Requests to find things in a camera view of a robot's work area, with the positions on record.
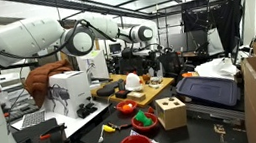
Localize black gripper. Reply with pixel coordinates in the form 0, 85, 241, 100
143, 48, 164, 78

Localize orange bowl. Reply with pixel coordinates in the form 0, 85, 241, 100
181, 70, 199, 79

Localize brown ball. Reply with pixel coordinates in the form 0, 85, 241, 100
140, 71, 153, 85

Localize clear glass container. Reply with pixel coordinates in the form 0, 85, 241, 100
147, 75, 165, 90

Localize black office chair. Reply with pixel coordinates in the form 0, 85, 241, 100
116, 45, 152, 80
159, 49, 184, 79

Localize light wooden desk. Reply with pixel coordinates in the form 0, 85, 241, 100
87, 64, 179, 116

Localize white plush chicken toy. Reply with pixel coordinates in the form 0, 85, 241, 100
122, 71, 145, 94

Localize flat brown labelled box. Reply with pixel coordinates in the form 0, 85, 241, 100
126, 89, 147, 104

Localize black cylindrical speaker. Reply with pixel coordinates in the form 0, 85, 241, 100
116, 78, 127, 92

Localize black box red label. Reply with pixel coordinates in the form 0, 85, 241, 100
113, 87, 133, 101

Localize small red cube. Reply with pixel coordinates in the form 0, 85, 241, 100
146, 105, 156, 115

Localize small orange ball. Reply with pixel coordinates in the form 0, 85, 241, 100
121, 104, 131, 113

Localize wooden shape sorter box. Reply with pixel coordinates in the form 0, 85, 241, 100
154, 94, 190, 133

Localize green plastic toy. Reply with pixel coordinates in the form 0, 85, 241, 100
134, 108, 155, 129

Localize black rounded pouch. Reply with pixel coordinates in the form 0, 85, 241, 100
95, 81, 122, 99

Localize dark plastic bin lid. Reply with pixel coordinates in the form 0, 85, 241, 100
174, 69, 244, 115

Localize white paper pile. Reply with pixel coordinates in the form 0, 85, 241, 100
193, 54, 242, 85

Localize yellow toy banana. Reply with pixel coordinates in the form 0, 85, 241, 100
102, 123, 116, 134

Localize black joystick controller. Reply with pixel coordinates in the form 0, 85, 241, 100
75, 100, 100, 120

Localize black lit monitor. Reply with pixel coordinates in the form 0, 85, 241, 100
228, 34, 246, 67

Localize black curtain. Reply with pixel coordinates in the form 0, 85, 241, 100
179, 0, 250, 61

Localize white box robot dog print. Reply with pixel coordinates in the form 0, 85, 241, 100
39, 68, 96, 124

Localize brown puffer jacket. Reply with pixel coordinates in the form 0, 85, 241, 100
20, 57, 80, 111

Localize orange black clamp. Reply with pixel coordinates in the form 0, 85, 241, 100
37, 122, 70, 142

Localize grey perforated plate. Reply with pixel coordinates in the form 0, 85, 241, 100
18, 108, 48, 130

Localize red handled pliers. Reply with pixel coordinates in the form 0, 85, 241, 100
107, 118, 134, 133

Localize black camera stand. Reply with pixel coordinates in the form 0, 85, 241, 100
0, 60, 41, 75

